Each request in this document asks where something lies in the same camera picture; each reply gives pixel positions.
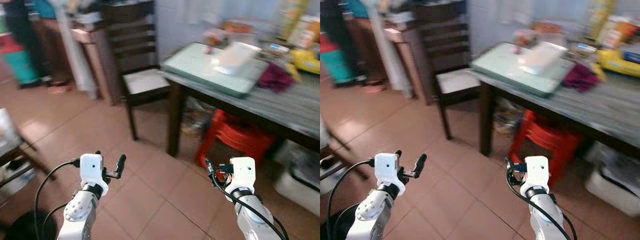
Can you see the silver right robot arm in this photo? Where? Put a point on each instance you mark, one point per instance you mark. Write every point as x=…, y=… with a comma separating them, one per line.
x=252, y=220
x=545, y=220

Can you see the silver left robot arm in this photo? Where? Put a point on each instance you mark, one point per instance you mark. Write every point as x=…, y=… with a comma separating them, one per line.
x=80, y=210
x=372, y=210

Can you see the red plastic stool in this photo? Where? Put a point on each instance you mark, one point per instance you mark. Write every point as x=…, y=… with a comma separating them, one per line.
x=237, y=137
x=545, y=140

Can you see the crumpled plastic bag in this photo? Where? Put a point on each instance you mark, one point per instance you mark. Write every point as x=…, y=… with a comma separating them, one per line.
x=506, y=117
x=197, y=117

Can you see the low dark wooden table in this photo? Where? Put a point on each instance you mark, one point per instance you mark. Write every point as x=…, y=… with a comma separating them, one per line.
x=330, y=165
x=15, y=155

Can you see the white plastic storage bin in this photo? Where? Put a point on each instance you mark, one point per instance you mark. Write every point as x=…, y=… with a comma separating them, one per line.
x=615, y=182
x=297, y=180

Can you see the dark wooden dining table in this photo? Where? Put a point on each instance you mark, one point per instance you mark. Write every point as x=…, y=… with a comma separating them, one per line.
x=285, y=107
x=600, y=107

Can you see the black round robot foot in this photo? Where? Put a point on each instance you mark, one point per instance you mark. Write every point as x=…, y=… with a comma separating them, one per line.
x=25, y=227

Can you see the pale green table mat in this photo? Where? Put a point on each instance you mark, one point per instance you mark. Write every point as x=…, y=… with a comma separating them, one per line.
x=192, y=65
x=500, y=65

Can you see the brown wooden side table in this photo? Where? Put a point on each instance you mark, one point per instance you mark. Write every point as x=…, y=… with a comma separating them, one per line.
x=92, y=50
x=405, y=50

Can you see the white hanging cloth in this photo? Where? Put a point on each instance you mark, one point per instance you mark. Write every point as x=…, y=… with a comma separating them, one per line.
x=390, y=50
x=75, y=50

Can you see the maroon cloth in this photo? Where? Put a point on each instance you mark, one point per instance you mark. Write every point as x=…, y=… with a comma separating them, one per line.
x=580, y=77
x=275, y=77

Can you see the teal plastic bucket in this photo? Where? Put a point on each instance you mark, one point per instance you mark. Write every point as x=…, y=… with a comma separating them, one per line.
x=21, y=67
x=337, y=65

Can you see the dark wooden chair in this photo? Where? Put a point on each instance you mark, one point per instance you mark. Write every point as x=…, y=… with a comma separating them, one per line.
x=445, y=40
x=132, y=40

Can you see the glass jar red label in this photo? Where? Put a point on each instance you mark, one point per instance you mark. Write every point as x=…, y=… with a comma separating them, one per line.
x=212, y=39
x=522, y=39

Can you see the yellow plastic bag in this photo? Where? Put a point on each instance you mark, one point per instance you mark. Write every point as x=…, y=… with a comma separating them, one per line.
x=620, y=62
x=306, y=60

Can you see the person in dark clothes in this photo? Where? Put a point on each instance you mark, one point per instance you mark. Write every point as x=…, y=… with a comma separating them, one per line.
x=22, y=30
x=337, y=25

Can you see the orange food packet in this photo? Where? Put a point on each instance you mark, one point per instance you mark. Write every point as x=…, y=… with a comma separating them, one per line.
x=548, y=26
x=238, y=26

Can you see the orange and white carton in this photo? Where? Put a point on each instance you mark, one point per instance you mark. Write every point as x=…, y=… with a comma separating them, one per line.
x=622, y=31
x=306, y=32

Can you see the tall yellow green box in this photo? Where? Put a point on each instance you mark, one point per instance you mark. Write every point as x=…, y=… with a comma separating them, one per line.
x=292, y=17
x=601, y=17

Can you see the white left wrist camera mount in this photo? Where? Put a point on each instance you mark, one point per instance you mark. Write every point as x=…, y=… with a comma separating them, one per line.
x=386, y=167
x=91, y=167

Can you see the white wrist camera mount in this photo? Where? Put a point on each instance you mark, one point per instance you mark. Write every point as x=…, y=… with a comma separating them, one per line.
x=91, y=167
x=386, y=167
x=536, y=172
x=244, y=172

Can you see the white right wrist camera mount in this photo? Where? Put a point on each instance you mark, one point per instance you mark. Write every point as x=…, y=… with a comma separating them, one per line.
x=244, y=172
x=536, y=172

